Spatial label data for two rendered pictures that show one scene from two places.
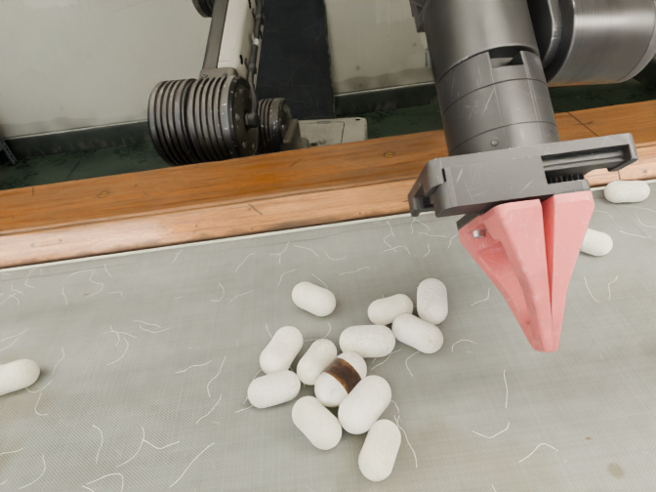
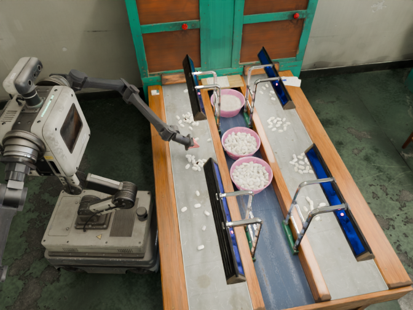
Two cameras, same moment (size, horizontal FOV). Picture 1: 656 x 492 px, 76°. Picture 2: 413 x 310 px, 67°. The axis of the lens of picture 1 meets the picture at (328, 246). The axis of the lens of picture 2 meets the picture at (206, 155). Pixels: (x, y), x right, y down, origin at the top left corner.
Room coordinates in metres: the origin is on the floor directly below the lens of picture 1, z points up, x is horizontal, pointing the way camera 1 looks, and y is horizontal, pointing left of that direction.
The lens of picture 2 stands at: (0.29, 1.28, 2.35)
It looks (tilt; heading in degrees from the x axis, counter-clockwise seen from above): 50 degrees down; 261
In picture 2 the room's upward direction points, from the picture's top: 1 degrees counter-clockwise
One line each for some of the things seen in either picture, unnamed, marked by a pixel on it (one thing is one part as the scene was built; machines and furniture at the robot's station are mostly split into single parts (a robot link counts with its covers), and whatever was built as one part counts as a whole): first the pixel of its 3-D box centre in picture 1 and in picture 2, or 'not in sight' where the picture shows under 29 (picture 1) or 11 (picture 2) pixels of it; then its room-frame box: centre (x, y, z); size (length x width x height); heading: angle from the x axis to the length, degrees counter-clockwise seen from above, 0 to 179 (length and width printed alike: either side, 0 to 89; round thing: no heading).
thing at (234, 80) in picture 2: not in sight; (222, 82); (-0.18, -0.78, 0.77); 0.33 x 0.15 x 0.01; 0
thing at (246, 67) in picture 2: not in sight; (261, 68); (-0.52, -0.83, 0.83); 0.30 x 0.06 x 0.07; 0
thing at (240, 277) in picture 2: not in sight; (221, 213); (0.11, 0.57, 1.08); 0.62 x 0.08 x 0.07; 90
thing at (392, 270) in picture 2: not in sight; (322, 157); (-0.72, 0.04, 0.67); 1.81 x 0.12 x 0.19; 90
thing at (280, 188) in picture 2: not in sight; (269, 161); (-0.33, 0.04, 0.71); 1.81 x 0.05 x 0.11; 90
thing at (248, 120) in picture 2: not in sight; (260, 98); (-0.38, -0.39, 0.90); 0.20 x 0.19 x 0.45; 90
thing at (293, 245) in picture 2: not in sight; (311, 216); (-0.37, 0.58, 0.90); 0.20 x 0.19 x 0.45; 90
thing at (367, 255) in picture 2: not in sight; (336, 195); (-0.45, 0.58, 1.08); 0.62 x 0.08 x 0.07; 90
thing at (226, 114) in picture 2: not in sight; (227, 104); (-0.18, -0.57, 0.72); 0.27 x 0.27 x 0.10
